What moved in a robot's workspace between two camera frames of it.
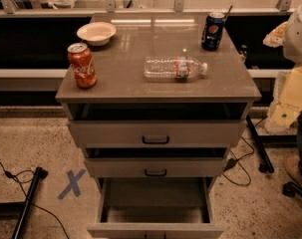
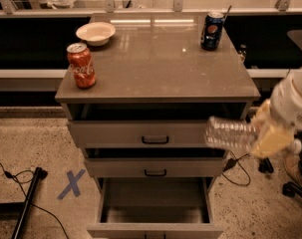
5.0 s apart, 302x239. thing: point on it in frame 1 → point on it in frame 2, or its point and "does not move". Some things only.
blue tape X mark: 74,183 does not move
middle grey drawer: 156,162 does not move
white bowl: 97,33 does not move
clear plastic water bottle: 173,67 → 231,135
